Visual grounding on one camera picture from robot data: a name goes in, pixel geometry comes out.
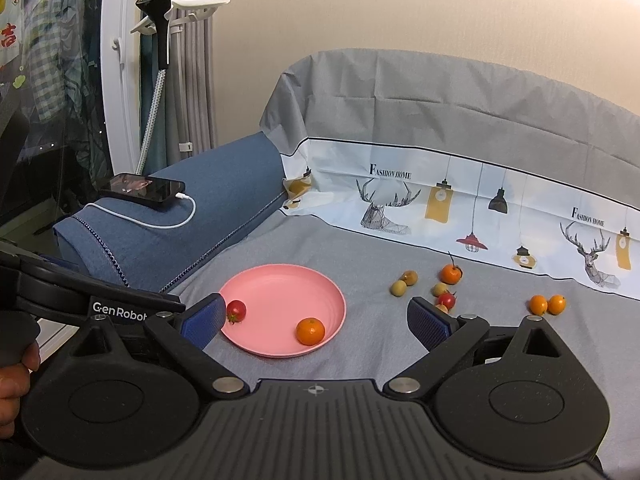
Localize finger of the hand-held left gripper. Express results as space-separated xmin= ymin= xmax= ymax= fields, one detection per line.
xmin=150 ymin=294 xmax=187 ymax=317

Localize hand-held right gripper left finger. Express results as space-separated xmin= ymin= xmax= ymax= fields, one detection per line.
xmin=72 ymin=294 xmax=251 ymax=401

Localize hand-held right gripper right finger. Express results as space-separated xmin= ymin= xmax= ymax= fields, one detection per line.
xmin=384 ymin=297 xmax=561 ymax=400

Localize mandarin orange with stem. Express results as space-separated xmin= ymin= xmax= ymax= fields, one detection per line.
xmin=439 ymin=251 xmax=464 ymax=285

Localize pink plate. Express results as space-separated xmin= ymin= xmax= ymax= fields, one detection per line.
xmin=218 ymin=263 xmax=347 ymax=359

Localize person's left hand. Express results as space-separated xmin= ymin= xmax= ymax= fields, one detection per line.
xmin=0 ymin=342 xmax=42 ymax=441

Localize black smartphone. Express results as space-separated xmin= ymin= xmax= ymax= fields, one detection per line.
xmin=96 ymin=172 xmax=187 ymax=210

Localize blue sofa armrest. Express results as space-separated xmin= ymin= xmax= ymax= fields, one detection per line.
xmin=52 ymin=131 xmax=287 ymax=293

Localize grey printed sofa cover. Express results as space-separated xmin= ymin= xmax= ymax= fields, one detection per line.
xmin=170 ymin=49 xmax=640 ymax=478

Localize hanging clothes behind glass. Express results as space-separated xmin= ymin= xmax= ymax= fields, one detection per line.
xmin=15 ymin=0 xmax=103 ymax=126

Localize black garment steamer head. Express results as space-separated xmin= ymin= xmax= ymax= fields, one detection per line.
xmin=136 ymin=0 xmax=176 ymax=71

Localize white hanger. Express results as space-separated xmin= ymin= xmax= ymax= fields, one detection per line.
xmin=131 ymin=0 xmax=231 ymax=35

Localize white charging cable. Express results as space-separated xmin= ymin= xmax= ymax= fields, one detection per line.
xmin=80 ymin=192 xmax=197 ymax=231

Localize braided steamer hose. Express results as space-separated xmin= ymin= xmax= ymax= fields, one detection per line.
xmin=135 ymin=67 xmax=167 ymax=175

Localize white door frame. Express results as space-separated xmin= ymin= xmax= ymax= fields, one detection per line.
xmin=100 ymin=0 xmax=146 ymax=176

